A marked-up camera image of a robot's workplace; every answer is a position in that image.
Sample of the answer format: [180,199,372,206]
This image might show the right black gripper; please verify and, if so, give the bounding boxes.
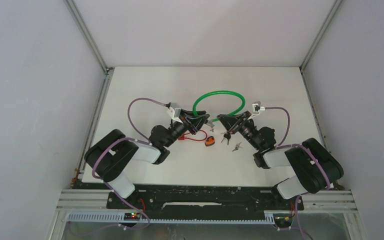
[217,110,262,151]

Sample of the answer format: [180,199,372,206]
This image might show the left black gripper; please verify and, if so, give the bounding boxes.
[163,108,209,148]

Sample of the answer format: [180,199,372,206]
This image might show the silver keys of green lock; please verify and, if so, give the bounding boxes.
[205,120,215,133]

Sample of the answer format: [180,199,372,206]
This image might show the red cable lock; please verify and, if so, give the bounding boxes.
[178,130,208,142]

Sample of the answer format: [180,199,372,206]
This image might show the green cable lock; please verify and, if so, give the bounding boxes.
[192,90,246,116]

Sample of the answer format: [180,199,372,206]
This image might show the black key bunch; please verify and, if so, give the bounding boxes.
[221,131,232,145]

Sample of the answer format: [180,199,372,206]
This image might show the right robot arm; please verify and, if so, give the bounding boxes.
[217,111,344,209]

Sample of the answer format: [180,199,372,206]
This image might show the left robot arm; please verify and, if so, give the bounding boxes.
[84,109,210,208]

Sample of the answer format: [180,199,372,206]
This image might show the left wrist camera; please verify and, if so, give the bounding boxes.
[167,102,182,123]

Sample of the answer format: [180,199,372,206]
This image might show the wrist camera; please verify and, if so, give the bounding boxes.
[167,102,182,123]
[252,101,266,116]

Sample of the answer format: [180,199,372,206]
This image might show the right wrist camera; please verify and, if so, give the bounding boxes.
[252,101,266,116]

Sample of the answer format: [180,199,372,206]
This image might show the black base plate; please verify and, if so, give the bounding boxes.
[106,184,304,220]

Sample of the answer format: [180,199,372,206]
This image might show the grey cable duct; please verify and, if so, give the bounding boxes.
[67,211,275,225]

